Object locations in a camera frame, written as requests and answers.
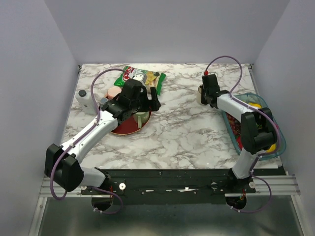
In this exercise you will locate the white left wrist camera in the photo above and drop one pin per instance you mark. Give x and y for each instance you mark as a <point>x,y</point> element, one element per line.
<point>142,77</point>

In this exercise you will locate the pink upside-down mug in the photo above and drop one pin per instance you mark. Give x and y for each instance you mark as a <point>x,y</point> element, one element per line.
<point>113,91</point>

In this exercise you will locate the green chips bag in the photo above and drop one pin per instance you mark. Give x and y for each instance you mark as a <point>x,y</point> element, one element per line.
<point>147,78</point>

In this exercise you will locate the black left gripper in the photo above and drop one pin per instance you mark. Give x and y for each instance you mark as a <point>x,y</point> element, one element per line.
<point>150,105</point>

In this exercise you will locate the light green mug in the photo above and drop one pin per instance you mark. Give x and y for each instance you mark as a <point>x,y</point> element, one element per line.
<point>141,118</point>

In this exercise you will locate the red toy dragon fruit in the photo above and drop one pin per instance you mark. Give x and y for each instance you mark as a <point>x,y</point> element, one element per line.
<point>239,142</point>

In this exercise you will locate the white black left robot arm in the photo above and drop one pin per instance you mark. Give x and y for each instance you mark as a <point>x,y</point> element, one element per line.
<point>63,163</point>

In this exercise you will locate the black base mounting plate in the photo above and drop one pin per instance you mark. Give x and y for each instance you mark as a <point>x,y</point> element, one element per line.
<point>168,187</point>

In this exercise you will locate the dark toy grapes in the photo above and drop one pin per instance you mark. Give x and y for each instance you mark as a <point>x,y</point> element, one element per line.
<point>234,124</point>

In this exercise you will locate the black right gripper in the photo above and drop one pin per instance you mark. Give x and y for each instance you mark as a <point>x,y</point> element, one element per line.
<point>203,100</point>

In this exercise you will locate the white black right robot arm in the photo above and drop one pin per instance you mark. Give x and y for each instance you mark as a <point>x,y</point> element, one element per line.
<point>258,130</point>

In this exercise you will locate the dark grey mug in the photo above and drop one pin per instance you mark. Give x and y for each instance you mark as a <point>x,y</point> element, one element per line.
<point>103,101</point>

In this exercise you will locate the cream mug with black rim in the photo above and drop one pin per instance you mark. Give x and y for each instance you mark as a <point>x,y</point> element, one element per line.
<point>200,96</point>

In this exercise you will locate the white bottle grey cap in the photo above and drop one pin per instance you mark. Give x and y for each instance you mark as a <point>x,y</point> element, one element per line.
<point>84,99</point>

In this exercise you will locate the yellow toy lemon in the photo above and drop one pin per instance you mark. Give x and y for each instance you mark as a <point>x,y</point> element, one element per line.
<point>258,106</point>

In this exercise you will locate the red round tray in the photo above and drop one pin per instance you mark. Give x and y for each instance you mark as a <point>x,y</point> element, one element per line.
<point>128,127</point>

